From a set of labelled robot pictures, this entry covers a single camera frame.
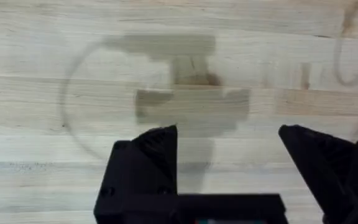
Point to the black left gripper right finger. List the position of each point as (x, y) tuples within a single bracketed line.
[(331, 168)]

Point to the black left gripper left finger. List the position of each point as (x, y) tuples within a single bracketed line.
[(141, 168)]

